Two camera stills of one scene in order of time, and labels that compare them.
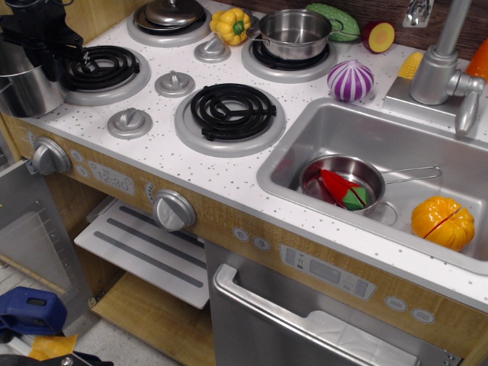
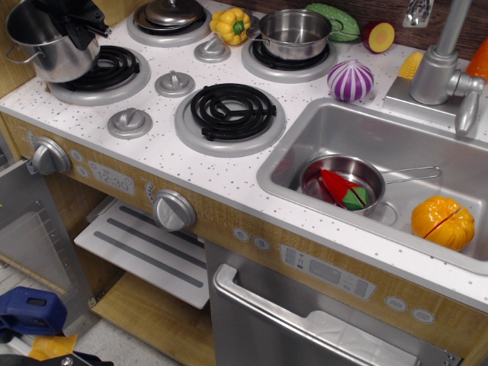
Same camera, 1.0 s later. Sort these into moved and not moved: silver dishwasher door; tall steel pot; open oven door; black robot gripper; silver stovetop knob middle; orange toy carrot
Moved: black robot gripper; tall steel pot
Not moved: open oven door; orange toy carrot; silver dishwasher door; silver stovetop knob middle
